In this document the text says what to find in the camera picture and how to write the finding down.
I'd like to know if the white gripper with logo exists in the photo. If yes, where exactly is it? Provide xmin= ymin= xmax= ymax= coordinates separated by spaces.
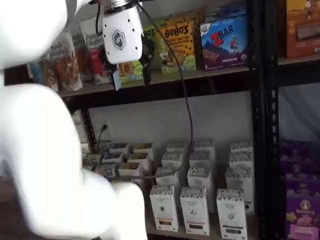
xmin=102 ymin=6 xmax=156 ymax=92

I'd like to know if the white tea box green strip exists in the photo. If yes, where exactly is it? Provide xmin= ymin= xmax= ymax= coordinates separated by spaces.
xmin=228 ymin=151 xmax=254 ymax=170
xmin=224 ymin=166 xmax=254 ymax=216
xmin=216 ymin=188 xmax=249 ymax=240
xmin=229 ymin=139 xmax=254 ymax=154

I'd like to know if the green Bobo's apple pie box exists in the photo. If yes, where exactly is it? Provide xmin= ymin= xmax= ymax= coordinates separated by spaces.
xmin=117 ymin=24 xmax=162 ymax=85

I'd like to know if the yellow Bobo's peanut butter box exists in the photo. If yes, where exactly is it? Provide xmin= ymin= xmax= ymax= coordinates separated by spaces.
xmin=159 ymin=7 xmax=207 ymax=70
xmin=155 ymin=20 xmax=196 ymax=75

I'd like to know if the blue flax plus cereal box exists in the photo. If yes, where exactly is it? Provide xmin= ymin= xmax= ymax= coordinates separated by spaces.
xmin=108 ymin=142 xmax=130 ymax=154
xmin=95 ymin=163 xmax=119 ymax=179

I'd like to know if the yellow purely elizabeth box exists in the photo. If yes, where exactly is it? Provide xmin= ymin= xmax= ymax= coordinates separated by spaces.
xmin=117 ymin=161 xmax=141 ymax=176
xmin=126 ymin=152 xmax=151 ymax=166

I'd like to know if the white tea box yellow strip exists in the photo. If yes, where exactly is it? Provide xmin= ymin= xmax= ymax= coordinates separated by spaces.
xmin=166 ymin=142 xmax=188 ymax=155
xmin=154 ymin=166 xmax=180 ymax=188
xmin=161 ymin=152 xmax=185 ymax=170
xmin=149 ymin=184 xmax=180 ymax=233

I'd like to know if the blue Z Bar box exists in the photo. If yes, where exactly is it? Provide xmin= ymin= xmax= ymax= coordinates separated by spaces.
xmin=199 ymin=15 xmax=249 ymax=71
xmin=204 ymin=1 xmax=248 ymax=24

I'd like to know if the green apple cinnamon cereal box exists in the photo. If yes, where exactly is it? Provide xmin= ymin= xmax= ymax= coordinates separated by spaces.
xmin=83 ymin=152 xmax=102 ymax=166

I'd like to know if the white tea box pink strip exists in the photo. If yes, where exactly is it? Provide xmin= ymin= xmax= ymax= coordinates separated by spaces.
xmin=186 ymin=166 xmax=214 ymax=214
xmin=193 ymin=139 xmax=216 ymax=153
xmin=188 ymin=149 xmax=214 ymax=169
xmin=179 ymin=186 xmax=211 ymax=236

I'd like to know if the orange snack box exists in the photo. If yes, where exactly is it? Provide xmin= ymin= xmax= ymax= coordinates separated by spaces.
xmin=284 ymin=0 xmax=320 ymax=59

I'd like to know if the purple Annie's snack box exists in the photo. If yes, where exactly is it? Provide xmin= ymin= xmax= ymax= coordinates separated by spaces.
xmin=284 ymin=174 xmax=320 ymax=240
xmin=279 ymin=140 xmax=314 ymax=181

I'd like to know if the red label granola bag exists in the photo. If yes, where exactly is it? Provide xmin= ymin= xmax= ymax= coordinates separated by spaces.
xmin=85 ymin=18 xmax=114 ymax=85

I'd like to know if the purely elizabeth granola bag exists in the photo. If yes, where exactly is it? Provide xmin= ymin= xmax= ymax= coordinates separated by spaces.
xmin=39 ymin=49 xmax=60 ymax=92
xmin=72 ymin=24 xmax=93 ymax=82

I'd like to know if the orange label granola bag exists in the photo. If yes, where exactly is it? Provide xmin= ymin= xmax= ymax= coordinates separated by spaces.
xmin=50 ymin=32 xmax=84 ymax=93

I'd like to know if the black metal shelving unit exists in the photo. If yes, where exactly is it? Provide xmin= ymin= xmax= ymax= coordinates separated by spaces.
xmin=3 ymin=0 xmax=266 ymax=240
xmin=264 ymin=0 xmax=320 ymax=240

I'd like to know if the blue label granola bag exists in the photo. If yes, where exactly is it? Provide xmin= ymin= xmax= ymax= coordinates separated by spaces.
xmin=29 ymin=62 xmax=45 ymax=86

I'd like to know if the long black cable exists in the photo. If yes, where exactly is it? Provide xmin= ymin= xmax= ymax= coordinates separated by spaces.
xmin=109 ymin=1 xmax=196 ymax=180

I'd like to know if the black plug with cord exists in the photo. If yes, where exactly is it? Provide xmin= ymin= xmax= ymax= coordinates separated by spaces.
xmin=97 ymin=125 xmax=107 ymax=151

